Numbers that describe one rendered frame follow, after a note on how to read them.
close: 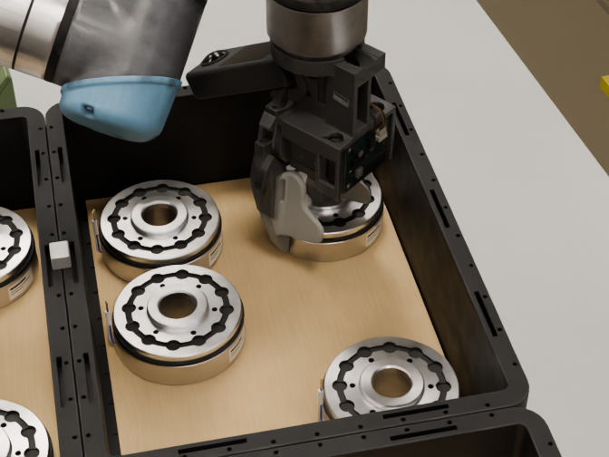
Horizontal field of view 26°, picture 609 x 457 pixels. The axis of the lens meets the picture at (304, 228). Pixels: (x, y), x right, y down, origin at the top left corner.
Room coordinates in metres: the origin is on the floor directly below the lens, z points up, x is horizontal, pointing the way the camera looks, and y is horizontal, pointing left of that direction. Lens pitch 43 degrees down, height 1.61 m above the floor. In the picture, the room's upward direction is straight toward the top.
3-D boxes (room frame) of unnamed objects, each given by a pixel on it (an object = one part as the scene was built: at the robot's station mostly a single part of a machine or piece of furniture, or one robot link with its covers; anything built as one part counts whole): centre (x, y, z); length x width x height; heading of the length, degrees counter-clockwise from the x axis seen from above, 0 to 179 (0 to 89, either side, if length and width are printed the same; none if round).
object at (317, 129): (0.82, -0.02, 0.99); 0.09 x 0.08 x 0.12; 50
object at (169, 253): (0.83, 0.12, 0.86); 0.10 x 0.10 x 0.01
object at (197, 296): (0.72, 0.10, 0.86); 0.05 x 0.05 x 0.01
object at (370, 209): (0.86, -0.02, 0.86); 0.10 x 0.10 x 0.01
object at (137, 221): (0.83, 0.12, 0.86); 0.05 x 0.05 x 0.01
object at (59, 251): (0.70, 0.18, 0.94); 0.02 x 0.01 x 0.01; 12
